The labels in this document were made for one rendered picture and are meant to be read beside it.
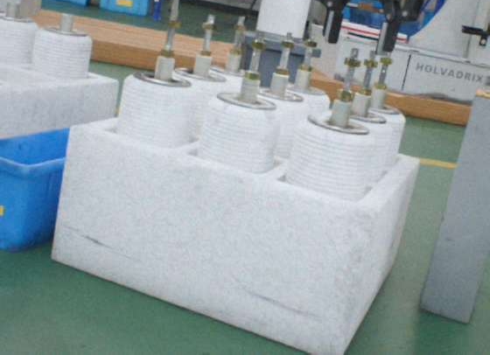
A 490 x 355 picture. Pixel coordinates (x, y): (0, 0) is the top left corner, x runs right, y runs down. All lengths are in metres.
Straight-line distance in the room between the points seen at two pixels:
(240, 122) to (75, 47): 0.47
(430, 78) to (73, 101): 2.09
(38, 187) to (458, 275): 0.57
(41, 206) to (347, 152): 0.41
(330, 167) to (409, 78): 2.25
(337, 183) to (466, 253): 0.27
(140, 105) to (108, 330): 0.27
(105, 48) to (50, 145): 1.67
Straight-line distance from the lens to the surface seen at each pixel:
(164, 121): 0.90
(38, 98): 1.14
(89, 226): 0.93
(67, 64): 1.25
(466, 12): 3.30
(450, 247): 1.03
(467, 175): 1.01
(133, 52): 2.78
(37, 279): 0.92
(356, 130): 0.84
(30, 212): 0.97
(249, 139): 0.85
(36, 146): 1.11
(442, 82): 3.11
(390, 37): 0.82
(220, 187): 0.83
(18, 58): 1.33
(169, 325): 0.85
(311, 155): 0.82
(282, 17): 1.36
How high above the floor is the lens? 0.39
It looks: 11 degrees down
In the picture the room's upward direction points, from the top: 12 degrees clockwise
